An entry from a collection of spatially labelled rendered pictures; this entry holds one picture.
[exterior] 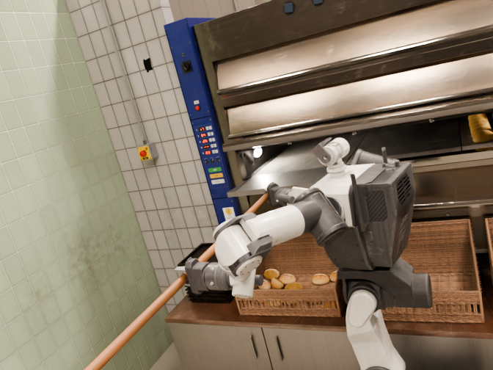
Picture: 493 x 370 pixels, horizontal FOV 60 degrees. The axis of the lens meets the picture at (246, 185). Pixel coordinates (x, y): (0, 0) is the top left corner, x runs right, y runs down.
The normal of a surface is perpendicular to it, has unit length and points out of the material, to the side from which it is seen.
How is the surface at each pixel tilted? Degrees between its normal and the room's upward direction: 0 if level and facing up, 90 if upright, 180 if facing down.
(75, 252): 90
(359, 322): 90
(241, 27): 90
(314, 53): 70
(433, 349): 90
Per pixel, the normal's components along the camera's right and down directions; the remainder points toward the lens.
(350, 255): -0.52, 0.52
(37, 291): 0.89, -0.11
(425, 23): -0.46, -0.01
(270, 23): -0.39, 0.33
